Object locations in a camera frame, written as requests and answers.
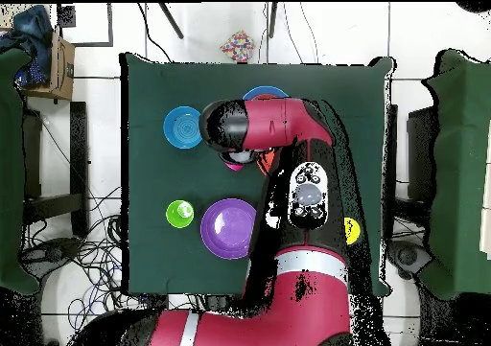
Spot tangle of floor cables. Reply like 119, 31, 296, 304
22, 184, 128, 335

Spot dark green tablecloth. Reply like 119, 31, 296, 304
120, 52, 396, 297

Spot small light blue bowl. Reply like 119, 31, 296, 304
162, 105, 204, 150

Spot large light blue bowl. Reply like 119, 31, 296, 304
242, 85, 290, 102

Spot cardboard box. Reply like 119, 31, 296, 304
22, 29, 76, 102

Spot black tripod leg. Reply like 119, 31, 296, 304
158, 2, 185, 40
268, 2, 278, 38

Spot green plastic cup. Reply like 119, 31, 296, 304
165, 199, 196, 229

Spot black pedestal foot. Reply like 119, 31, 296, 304
22, 237, 83, 274
386, 240, 434, 280

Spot blue cloth bundle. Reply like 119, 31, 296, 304
0, 4, 53, 88

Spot black rectangular frame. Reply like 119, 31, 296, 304
57, 2, 114, 48

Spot green cloth covered table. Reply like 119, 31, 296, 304
417, 49, 491, 301
0, 48, 39, 295

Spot purple plastic bowl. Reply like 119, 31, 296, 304
199, 197, 258, 261

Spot yellow plastic cup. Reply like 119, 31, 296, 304
343, 217, 362, 246

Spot wide orange-red bowl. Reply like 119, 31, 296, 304
255, 149, 277, 176

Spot black stool frame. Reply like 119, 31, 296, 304
383, 104, 438, 217
22, 101, 90, 240

